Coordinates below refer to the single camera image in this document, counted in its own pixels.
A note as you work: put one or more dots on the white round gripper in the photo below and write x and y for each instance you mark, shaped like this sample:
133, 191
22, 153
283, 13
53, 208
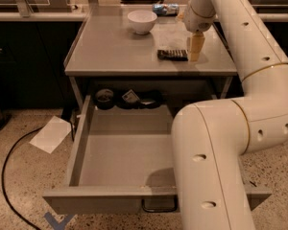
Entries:
197, 22

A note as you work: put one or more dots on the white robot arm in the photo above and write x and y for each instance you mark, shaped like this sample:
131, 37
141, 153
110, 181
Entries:
208, 137

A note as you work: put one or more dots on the open grey top drawer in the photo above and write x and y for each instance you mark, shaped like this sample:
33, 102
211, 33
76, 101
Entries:
119, 158

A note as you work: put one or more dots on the blue white snack packet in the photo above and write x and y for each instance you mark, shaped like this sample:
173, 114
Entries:
166, 9

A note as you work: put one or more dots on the white ceramic bowl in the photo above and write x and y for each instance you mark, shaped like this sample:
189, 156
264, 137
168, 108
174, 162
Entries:
142, 21

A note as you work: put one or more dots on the black bundle with tag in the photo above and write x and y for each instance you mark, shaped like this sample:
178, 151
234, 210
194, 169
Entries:
138, 100

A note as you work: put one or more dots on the grey metal cabinet table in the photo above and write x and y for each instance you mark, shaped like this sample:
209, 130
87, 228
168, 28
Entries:
109, 54

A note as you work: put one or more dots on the black tape roll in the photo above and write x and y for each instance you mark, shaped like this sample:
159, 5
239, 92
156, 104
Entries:
104, 99

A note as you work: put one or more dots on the white paper sheet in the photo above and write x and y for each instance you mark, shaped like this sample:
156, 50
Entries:
51, 135

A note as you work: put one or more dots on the black drawer handle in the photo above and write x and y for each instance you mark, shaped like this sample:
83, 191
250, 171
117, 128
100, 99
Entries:
159, 205

